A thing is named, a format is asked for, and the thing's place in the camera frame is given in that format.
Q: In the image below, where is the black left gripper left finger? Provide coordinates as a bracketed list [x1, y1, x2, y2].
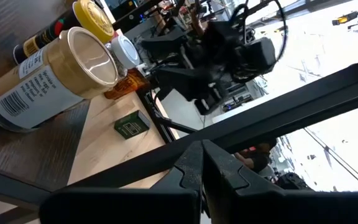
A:
[39, 140, 203, 224]

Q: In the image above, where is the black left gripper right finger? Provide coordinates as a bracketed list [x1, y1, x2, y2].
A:
[203, 139, 358, 224]

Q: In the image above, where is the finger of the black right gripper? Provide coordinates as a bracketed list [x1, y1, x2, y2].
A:
[149, 67, 213, 102]
[194, 90, 222, 116]

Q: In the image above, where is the white lid spice jar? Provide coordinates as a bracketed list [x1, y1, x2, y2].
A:
[104, 34, 141, 78]

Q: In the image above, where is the dark green spice tin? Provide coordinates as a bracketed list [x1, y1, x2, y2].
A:
[113, 110, 151, 140]

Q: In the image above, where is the yellow lid spice bottle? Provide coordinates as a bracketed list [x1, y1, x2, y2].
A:
[12, 0, 115, 65]

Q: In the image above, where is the gold lid spice jar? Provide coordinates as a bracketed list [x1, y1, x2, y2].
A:
[0, 26, 119, 134]

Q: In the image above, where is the person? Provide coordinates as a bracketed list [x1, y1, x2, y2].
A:
[233, 141, 279, 174]

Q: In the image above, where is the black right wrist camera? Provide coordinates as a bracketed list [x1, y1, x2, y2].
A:
[246, 36, 277, 75]

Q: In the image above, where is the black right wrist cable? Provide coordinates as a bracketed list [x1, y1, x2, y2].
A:
[231, 0, 288, 82]

